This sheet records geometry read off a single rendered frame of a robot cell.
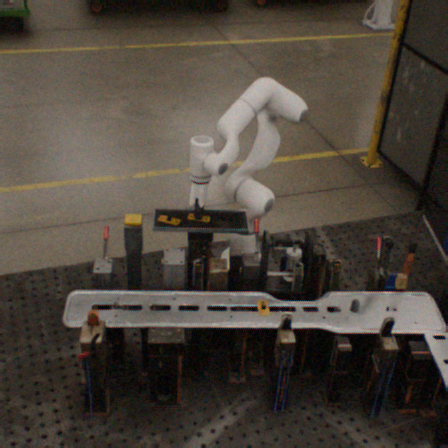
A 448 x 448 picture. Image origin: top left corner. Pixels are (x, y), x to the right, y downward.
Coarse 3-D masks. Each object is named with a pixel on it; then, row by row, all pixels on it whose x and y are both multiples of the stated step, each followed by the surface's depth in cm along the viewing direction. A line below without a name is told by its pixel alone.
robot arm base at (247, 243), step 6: (234, 234) 285; (252, 234) 284; (234, 240) 287; (240, 240) 285; (246, 240) 285; (252, 240) 286; (234, 246) 289; (240, 246) 287; (246, 246) 287; (252, 246) 289; (228, 252) 301; (228, 258) 298; (228, 264) 295; (240, 270) 292
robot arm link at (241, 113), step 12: (240, 108) 243; (252, 108) 245; (228, 120) 242; (240, 120) 243; (228, 132) 239; (228, 144) 236; (216, 156) 235; (228, 156) 235; (204, 168) 237; (216, 168) 234; (228, 168) 238
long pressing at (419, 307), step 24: (72, 312) 232; (120, 312) 233; (144, 312) 234; (168, 312) 235; (192, 312) 236; (216, 312) 237; (240, 312) 239; (312, 312) 242; (360, 312) 244; (384, 312) 245; (408, 312) 246; (432, 312) 247
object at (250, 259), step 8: (248, 256) 254; (256, 256) 255; (248, 264) 250; (256, 264) 250; (248, 272) 251; (256, 272) 251; (248, 280) 253; (256, 280) 253; (248, 288) 256; (256, 288) 256; (248, 336) 270
